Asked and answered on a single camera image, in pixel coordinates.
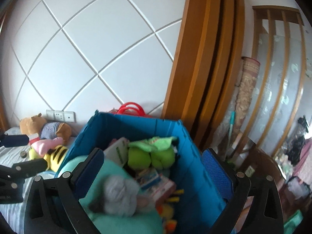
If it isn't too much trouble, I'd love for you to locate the yellow striped tiger plush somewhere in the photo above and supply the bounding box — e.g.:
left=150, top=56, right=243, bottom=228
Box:
left=28, top=145, right=68, bottom=173

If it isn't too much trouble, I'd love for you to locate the wooden glass partition screen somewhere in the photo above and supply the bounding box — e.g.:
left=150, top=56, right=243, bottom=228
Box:
left=241, top=5, right=306, bottom=156

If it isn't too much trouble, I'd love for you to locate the brown bear plush striped shirt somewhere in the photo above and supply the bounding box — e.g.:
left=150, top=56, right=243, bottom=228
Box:
left=19, top=113, right=72, bottom=145

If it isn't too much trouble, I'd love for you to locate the rolled patterned carpet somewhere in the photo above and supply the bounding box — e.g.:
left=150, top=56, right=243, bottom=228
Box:
left=232, top=57, right=260, bottom=140

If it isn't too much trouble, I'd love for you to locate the pink star plush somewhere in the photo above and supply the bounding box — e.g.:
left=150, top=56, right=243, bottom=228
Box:
left=30, top=137, right=63, bottom=157

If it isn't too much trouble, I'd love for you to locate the blue striped bed sheet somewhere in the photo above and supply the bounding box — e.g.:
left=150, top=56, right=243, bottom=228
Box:
left=0, top=126, right=76, bottom=234

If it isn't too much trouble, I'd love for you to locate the red plastic toy case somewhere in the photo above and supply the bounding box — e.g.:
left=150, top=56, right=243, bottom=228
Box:
left=109, top=102, right=151, bottom=118

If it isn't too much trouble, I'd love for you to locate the white picture card box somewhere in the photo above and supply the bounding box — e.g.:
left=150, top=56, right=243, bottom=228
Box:
left=104, top=137, right=129, bottom=167

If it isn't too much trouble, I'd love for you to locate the grey plush toy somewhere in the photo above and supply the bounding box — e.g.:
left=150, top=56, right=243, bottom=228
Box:
left=102, top=175, right=140, bottom=217

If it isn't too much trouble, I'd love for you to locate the blue plastic storage crate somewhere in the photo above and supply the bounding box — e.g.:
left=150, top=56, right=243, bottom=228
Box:
left=61, top=111, right=226, bottom=233

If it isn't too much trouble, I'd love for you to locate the teal plush toy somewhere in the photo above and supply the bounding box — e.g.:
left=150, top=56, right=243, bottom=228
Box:
left=57, top=155, right=163, bottom=234

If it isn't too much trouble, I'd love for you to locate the grey wall socket panel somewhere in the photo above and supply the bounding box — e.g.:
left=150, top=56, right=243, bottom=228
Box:
left=46, top=110, right=76, bottom=123

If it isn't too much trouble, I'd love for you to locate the green frog plush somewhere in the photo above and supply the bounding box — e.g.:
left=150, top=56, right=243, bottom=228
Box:
left=128, top=136, right=178, bottom=171

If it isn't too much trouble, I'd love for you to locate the black tape roll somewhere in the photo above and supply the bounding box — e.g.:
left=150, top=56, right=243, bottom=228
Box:
left=20, top=151, right=27, bottom=158

